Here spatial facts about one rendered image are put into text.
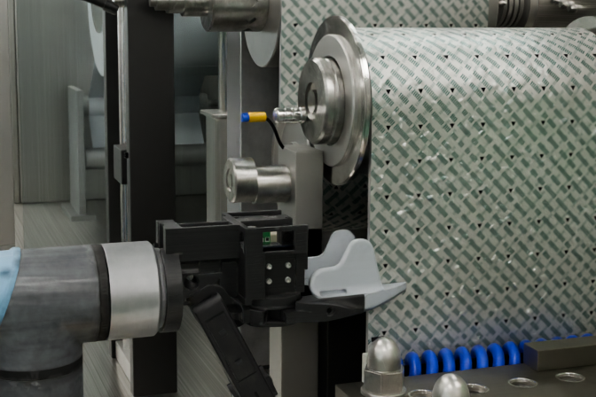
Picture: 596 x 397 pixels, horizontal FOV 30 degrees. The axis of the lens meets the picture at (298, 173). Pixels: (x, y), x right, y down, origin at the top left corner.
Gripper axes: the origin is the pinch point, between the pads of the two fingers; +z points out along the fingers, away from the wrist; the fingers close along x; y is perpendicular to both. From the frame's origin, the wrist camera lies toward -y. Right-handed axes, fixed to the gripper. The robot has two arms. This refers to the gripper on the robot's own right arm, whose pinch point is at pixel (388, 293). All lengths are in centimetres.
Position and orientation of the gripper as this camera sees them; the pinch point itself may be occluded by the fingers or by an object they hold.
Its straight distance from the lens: 95.6
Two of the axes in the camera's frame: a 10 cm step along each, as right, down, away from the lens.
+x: -3.3, -1.5, 9.3
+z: 9.4, -0.4, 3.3
